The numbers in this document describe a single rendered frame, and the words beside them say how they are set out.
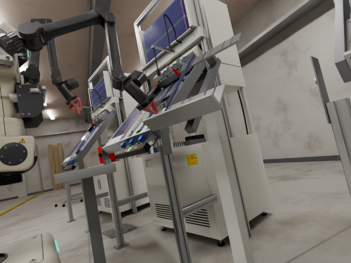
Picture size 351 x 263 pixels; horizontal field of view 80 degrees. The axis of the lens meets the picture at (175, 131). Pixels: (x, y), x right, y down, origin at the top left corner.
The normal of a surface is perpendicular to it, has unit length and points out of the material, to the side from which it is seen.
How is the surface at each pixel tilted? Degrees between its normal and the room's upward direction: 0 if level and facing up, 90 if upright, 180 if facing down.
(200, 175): 90
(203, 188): 90
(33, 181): 90
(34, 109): 90
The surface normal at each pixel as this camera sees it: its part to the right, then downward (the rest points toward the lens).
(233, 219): -0.67, 0.06
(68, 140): 0.39, -0.17
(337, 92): -0.90, 0.14
